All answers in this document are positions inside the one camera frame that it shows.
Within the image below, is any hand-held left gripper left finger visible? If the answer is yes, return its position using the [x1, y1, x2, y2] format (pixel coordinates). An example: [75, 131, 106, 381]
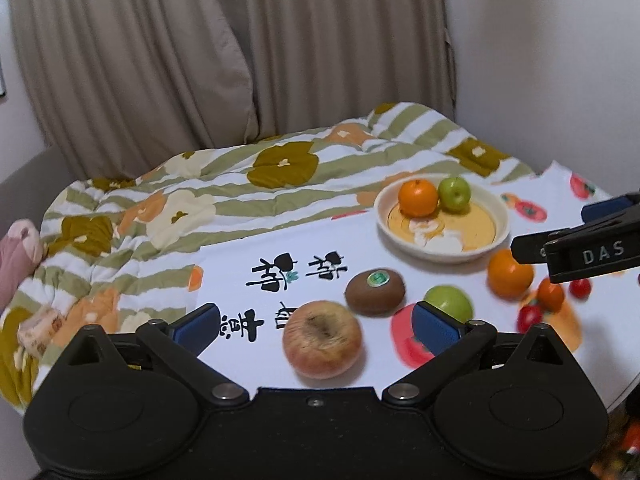
[62, 302, 249, 406]

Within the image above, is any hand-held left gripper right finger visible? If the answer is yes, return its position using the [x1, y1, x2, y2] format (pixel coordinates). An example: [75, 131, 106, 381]
[382, 301, 571, 406]

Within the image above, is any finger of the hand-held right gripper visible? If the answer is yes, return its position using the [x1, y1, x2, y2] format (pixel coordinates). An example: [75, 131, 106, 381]
[581, 196, 640, 226]
[510, 222, 640, 285]

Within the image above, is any green apple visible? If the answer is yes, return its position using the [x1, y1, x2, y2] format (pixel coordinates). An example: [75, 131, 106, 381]
[424, 285, 474, 323]
[438, 176, 472, 212]

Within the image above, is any small tangerine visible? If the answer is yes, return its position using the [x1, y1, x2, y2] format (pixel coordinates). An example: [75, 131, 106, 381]
[536, 278, 566, 312]

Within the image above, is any brown kiwi with green sticker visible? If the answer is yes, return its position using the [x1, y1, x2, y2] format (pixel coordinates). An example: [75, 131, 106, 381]
[345, 268, 407, 317]

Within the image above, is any cream ceramic bowl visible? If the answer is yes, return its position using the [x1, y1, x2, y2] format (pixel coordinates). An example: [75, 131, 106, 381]
[374, 174, 512, 264]

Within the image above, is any large orange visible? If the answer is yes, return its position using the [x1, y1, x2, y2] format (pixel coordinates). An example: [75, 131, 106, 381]
[487, 249, 535, 302]

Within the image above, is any red tomato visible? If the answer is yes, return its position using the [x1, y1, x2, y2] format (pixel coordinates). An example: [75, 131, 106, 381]
[517, 304, 543, 332]

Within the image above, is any red apple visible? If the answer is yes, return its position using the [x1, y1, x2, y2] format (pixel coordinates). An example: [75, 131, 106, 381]
[282, 300, 363, 380]

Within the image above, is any white persimmon printed cloth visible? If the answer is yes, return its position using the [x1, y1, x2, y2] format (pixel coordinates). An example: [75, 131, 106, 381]
[185, 160, 640, 408]

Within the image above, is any medium orange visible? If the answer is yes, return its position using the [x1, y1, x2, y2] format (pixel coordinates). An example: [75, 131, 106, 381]
[398, 179, 439, 218]

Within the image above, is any floral striped blanket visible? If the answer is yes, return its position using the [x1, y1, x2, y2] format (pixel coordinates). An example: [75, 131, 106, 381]
[0, 102, 536, 406]

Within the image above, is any small snack packet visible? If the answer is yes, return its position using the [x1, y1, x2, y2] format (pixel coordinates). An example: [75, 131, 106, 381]
[17, 305, 67, 359]

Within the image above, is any pink pillow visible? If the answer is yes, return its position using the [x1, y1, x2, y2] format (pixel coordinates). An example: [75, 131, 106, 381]
[0, 219, 45, 311]

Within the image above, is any beige curtain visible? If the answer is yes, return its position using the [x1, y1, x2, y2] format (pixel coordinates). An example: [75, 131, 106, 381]
[7, 0, 457, 181]

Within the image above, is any grey upholstered bed frame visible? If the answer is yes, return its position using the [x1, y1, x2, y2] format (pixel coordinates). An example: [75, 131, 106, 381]
[0, 146, 76, 241]

